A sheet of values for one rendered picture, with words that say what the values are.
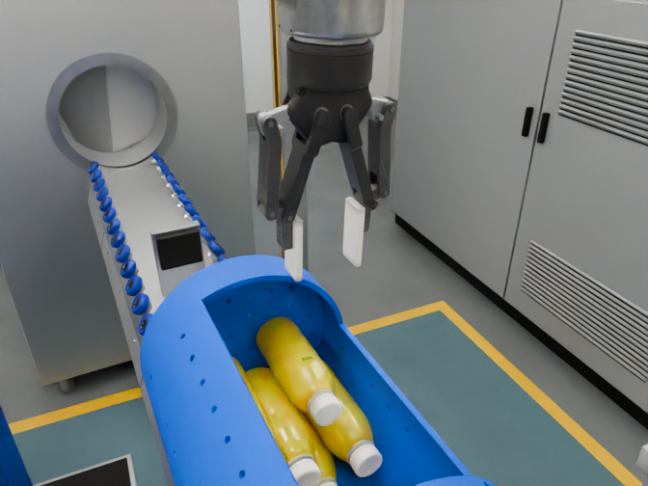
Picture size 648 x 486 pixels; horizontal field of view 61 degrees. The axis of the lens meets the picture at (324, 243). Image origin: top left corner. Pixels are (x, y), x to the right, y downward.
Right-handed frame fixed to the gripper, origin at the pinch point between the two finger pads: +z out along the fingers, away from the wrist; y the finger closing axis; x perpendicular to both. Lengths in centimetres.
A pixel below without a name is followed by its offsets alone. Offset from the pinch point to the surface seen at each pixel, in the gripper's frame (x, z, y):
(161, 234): -58, 27, 7
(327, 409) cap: 1.3, 23.1, -0.5
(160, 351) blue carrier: -10.6, 17.0, 16.5
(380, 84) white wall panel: -432, 107, -283
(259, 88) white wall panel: -438, 101, -155
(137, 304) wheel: -52, 38, 15
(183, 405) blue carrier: -0.2, 16.4, 16.2
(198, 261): -56, 34, 1
